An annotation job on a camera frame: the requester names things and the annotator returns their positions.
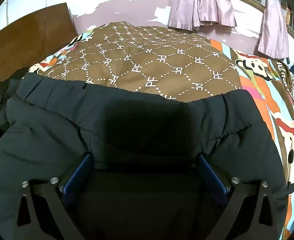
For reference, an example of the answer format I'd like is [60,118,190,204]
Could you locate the large black jacket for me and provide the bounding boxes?
[0,73,288,239]

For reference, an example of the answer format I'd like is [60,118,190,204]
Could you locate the brown wooden headboard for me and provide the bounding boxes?
[0,3,76,81]

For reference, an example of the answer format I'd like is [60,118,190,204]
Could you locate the pink right curtain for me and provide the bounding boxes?
[257,0,289,59]

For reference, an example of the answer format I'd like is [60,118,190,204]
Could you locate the pink curtain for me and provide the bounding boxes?
[257,0,289,59]
[168,0,237,31]

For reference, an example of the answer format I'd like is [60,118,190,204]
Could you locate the brown patterned bedspread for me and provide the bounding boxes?
[30,22,294,239]

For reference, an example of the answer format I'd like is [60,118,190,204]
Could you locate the pink left curtain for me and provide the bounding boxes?
[168,0,237,31]

